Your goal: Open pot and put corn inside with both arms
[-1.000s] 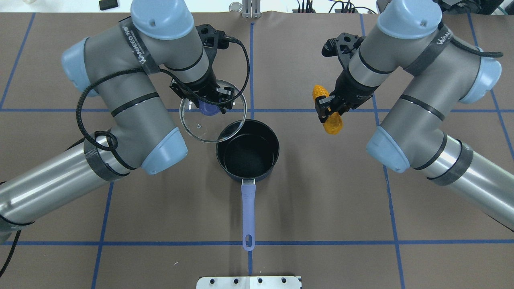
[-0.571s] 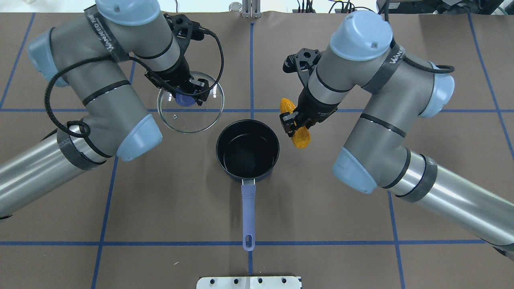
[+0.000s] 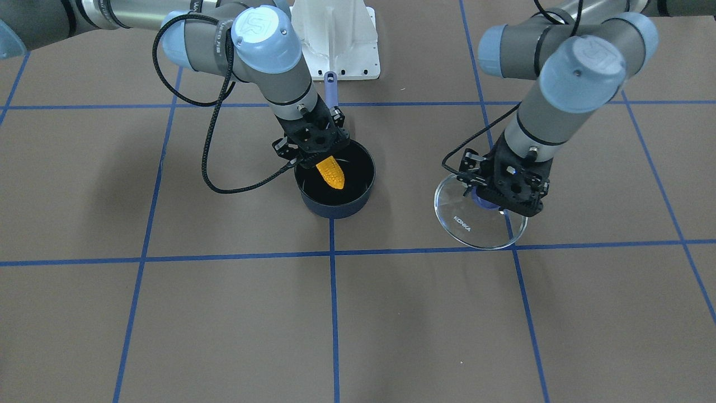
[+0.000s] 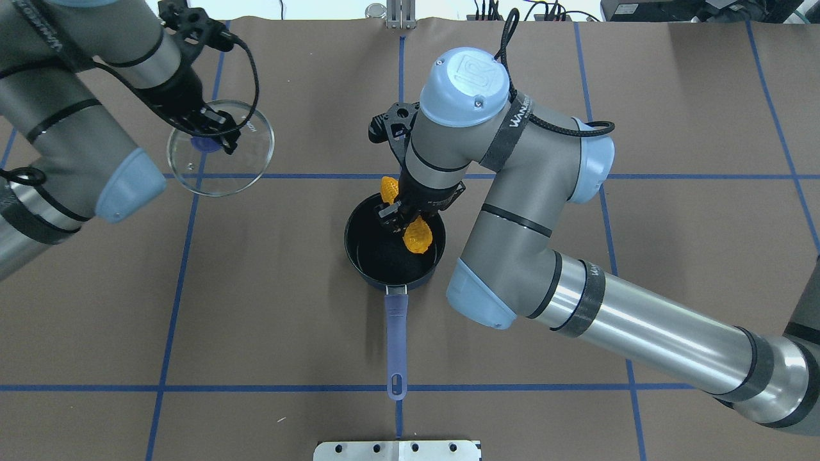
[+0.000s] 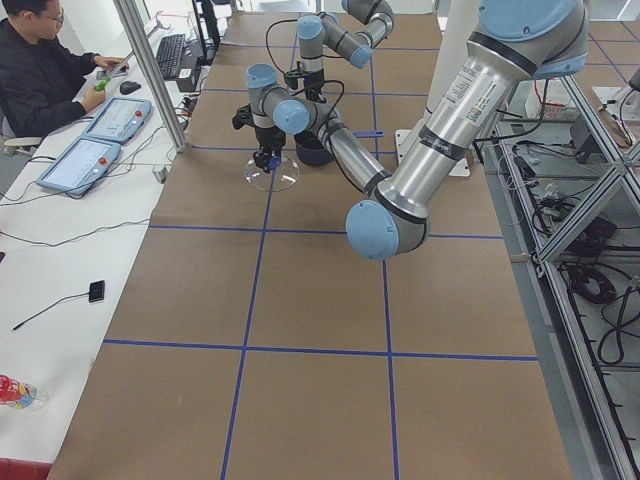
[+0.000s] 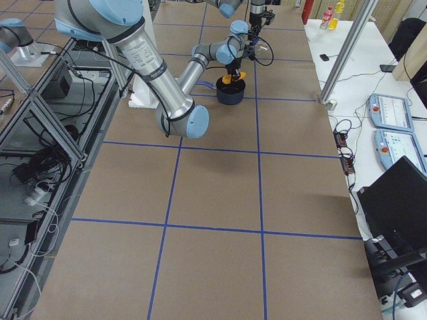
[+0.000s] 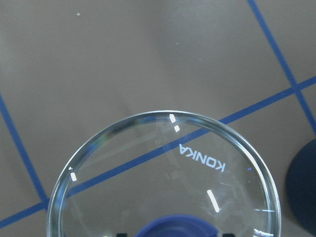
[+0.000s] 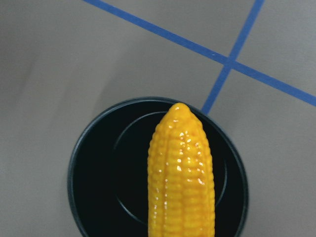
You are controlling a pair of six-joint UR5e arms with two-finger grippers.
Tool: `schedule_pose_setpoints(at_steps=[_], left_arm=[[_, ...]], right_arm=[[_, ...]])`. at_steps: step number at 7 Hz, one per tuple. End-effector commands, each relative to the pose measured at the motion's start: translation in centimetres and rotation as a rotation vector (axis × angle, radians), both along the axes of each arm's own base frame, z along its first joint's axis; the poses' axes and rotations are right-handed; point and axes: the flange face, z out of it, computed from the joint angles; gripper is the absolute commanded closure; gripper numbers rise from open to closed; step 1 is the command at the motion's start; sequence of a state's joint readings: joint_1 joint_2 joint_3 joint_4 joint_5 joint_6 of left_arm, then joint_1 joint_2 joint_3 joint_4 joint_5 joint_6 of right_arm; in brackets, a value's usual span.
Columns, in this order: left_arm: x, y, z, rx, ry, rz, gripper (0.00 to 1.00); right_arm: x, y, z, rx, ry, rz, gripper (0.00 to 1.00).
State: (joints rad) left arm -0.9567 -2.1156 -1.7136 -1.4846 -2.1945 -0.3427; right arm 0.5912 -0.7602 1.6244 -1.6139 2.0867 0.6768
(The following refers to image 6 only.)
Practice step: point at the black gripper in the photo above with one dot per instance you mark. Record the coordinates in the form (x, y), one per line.
(232, 68)
(255, 20)

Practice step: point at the yellow plastic corn cob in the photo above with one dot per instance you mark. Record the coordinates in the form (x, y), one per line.
(232, 78)

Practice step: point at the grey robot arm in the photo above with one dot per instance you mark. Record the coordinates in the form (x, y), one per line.
(228, 7)
(122, 24)

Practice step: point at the dark blue saucepan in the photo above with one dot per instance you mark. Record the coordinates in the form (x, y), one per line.
(227, 92)

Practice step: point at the red plastic bottle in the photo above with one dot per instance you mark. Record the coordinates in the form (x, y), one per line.
(326, 18)

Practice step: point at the yellow drink bottle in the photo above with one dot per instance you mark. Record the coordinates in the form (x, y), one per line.
(337, 12)

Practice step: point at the small black square device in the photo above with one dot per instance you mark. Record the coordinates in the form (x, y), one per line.
(324, 57)

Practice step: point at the black power strip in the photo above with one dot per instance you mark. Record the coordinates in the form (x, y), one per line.
(346, 155)

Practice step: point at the upper blue teach pendant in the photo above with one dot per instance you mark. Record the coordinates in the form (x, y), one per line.
(390, 112)

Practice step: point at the blue teach pendant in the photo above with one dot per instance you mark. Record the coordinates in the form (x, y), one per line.
(392, 145)
(390, 112)

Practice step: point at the lower blue teach pendant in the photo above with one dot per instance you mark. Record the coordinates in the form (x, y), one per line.
(392, 145)

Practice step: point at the black laptop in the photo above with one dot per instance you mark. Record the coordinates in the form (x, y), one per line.
(396, 201)

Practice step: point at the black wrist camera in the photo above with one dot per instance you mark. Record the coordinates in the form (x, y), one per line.
(249, 53)
(268, 17)

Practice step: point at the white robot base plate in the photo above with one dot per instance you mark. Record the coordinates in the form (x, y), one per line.
(141, 96)

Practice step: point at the aluminium frame post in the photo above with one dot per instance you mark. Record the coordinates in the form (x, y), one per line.
(349, 43)

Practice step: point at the aluminium frame rack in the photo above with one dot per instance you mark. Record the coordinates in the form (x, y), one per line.
(51, 129)

